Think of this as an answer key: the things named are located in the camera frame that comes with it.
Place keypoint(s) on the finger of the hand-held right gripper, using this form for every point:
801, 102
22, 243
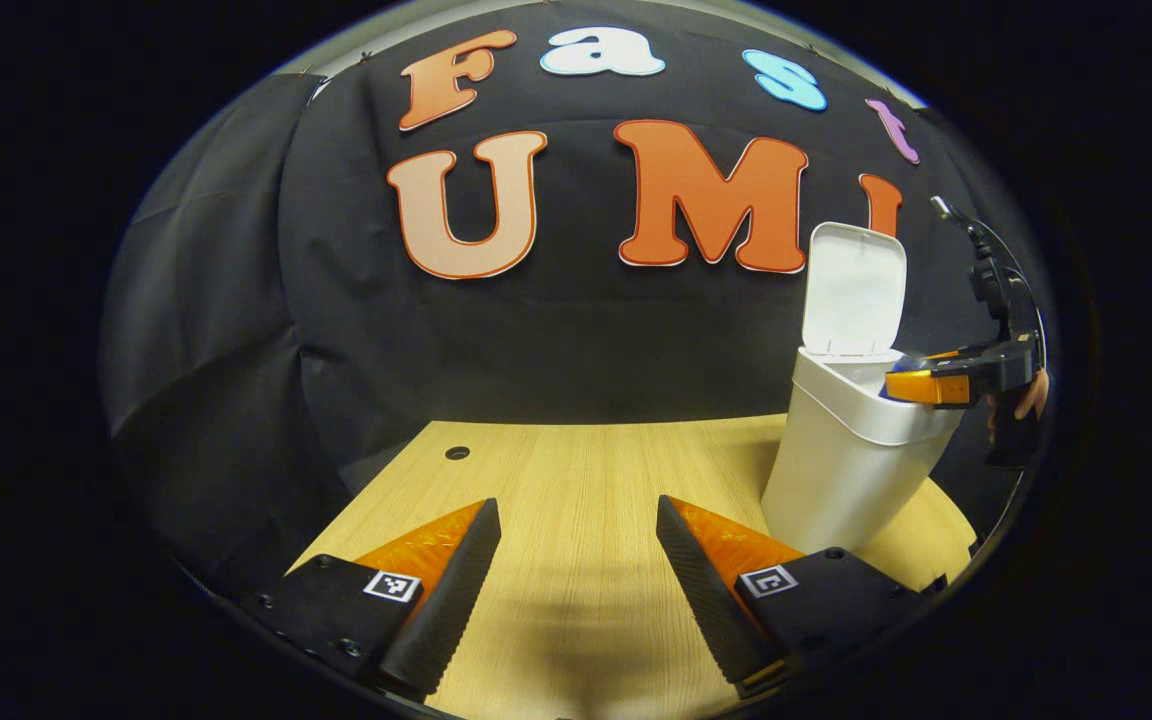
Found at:
956, 354
926, 388

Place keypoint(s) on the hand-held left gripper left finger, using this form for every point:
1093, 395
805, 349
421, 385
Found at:
451, 600

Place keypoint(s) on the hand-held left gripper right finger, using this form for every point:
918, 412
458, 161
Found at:
706, 600

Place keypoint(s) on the white desktop garbage bin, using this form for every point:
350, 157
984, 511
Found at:
836, 470

